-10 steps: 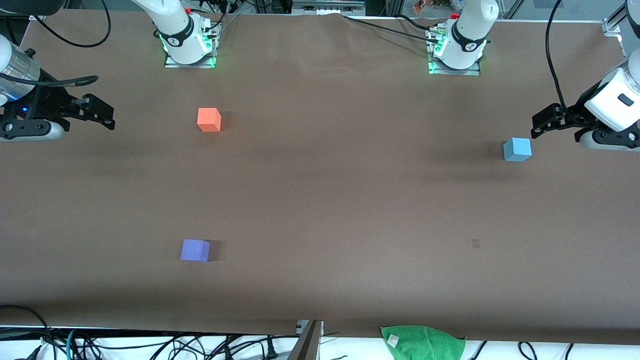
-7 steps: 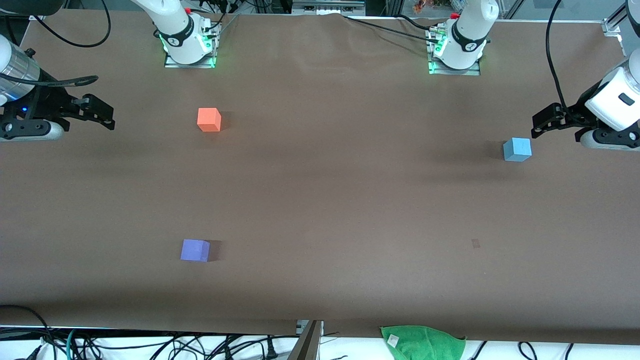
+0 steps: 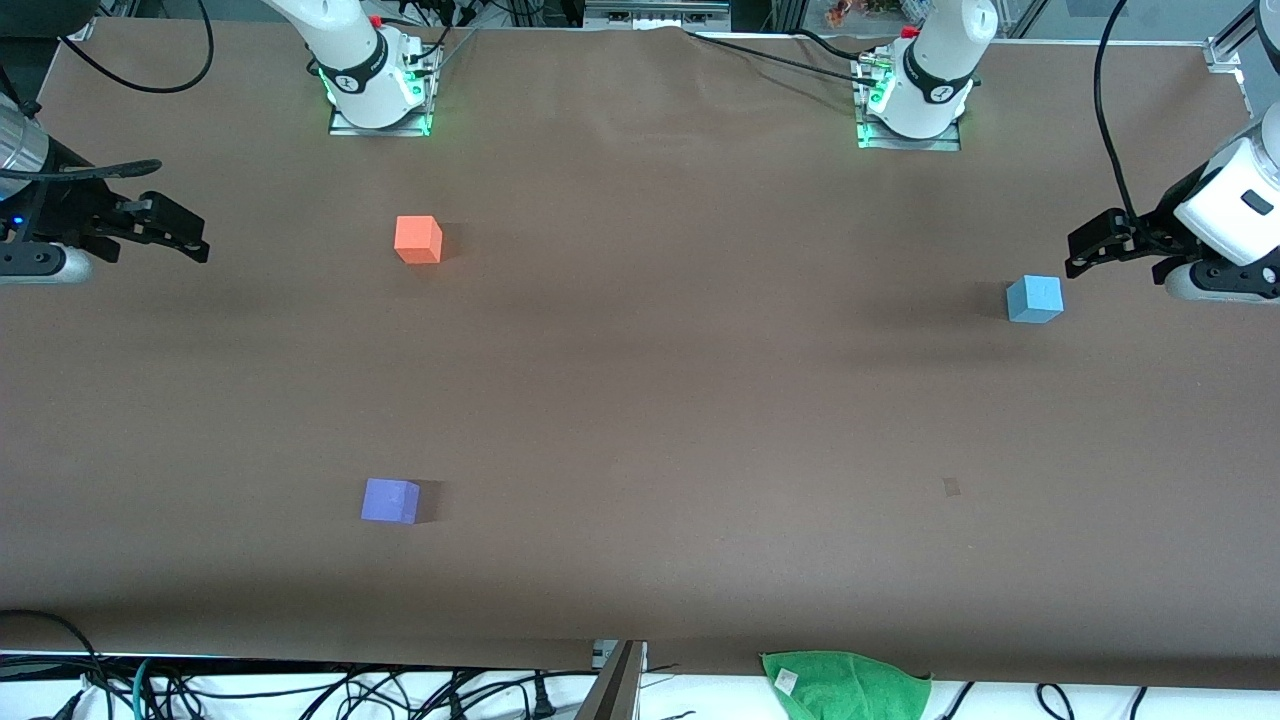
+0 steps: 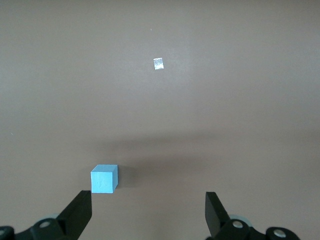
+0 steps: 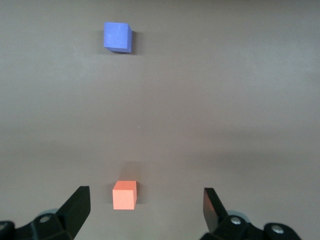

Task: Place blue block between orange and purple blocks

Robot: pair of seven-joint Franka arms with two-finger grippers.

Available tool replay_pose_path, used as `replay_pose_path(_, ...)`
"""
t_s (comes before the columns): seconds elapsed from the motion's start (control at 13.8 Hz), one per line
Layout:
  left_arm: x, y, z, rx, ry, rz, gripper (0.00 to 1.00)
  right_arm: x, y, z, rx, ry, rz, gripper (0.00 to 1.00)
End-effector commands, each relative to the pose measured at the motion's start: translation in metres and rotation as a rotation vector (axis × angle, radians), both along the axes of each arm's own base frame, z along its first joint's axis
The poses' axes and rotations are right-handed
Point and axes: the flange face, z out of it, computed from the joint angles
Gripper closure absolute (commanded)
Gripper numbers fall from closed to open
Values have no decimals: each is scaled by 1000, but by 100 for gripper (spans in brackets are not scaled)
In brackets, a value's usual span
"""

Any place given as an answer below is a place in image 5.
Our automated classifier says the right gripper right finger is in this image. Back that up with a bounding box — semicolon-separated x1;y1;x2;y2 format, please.
201;187;305;240

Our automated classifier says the orange foam block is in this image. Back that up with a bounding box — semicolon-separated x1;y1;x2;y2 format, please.
112;180;138;211

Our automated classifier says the purple foam block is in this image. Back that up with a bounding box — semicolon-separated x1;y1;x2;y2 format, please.
103;21;133;54

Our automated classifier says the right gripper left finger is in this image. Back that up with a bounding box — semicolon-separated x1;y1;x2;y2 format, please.
0;185;91;240

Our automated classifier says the brown table cover sheet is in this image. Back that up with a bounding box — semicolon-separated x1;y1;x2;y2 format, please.
0;0;320;240

